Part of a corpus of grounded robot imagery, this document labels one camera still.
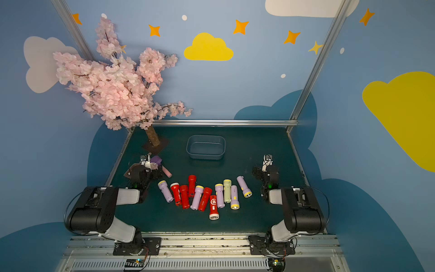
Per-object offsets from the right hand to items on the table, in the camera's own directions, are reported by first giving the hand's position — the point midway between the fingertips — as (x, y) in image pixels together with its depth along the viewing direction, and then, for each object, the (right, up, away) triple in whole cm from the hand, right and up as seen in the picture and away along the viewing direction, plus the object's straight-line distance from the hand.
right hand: (267, 163), depth 95 cm
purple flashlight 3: (-13, -15, -7) cm, 21 cm away
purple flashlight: (-58, -12, -5) cm, 60 cm away
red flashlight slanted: (-35, -18, -9) cm, 40 cm away
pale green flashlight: (-23, -14, -5) cm, 27 cm away
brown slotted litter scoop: (-81, -6, +1) cm, 81 cm away
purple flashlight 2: (-27, -16, -7) cm, 32 cm away
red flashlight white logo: (-30, -23, -15) cm, 41 cm away
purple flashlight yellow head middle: (-38, -14, -6) cm, 41 cm away
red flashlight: (-46, -17, -8) cm, 49 cm away
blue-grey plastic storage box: (-37, +9, +18) cm, 42 cm away
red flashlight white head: (-51, -14, -7) cm, 53 cm away
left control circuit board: (-65, -42, -22) cm, 80 cm away
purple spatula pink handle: (-67, +1, +9) cm, 68 cm away
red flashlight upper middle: (-42, -12, -5) cm, 44 cm away
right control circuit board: (-2, -43, -22) cm, 48 cm away
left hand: (-65, -1, 0) cm, 65 cm away
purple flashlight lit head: (-20, -19, -11) cm, 30 cm away
